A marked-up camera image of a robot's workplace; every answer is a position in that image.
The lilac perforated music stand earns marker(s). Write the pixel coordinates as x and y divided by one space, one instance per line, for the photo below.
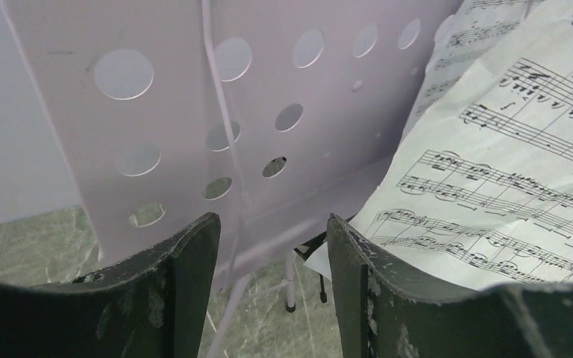
271 114

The sheet music page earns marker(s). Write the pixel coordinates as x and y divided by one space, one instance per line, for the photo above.
460 40
480 191

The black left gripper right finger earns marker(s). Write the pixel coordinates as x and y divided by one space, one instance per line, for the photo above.
387 308

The black microphone shock-mount stand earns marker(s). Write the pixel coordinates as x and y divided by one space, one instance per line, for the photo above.
322 292

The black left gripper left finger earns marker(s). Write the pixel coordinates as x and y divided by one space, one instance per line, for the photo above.
152 304

